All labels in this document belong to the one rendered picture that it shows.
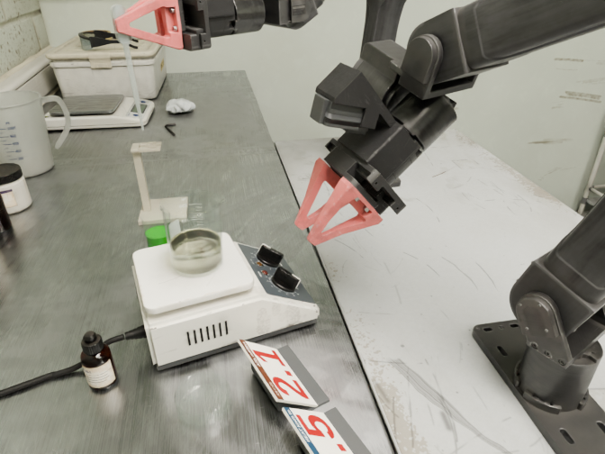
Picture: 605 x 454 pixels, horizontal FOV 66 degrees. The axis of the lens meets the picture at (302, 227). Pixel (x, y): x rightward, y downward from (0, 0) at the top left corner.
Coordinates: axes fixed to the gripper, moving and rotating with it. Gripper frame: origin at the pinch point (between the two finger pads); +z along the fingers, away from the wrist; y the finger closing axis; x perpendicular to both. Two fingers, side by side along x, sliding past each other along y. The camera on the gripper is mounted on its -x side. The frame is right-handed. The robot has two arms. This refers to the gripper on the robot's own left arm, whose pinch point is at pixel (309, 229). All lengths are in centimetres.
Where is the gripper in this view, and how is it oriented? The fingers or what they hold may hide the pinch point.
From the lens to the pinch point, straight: 51.8
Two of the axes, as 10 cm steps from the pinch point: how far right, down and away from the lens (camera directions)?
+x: 5.9, 5.2, 6.2
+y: 3.9, 4.8, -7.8
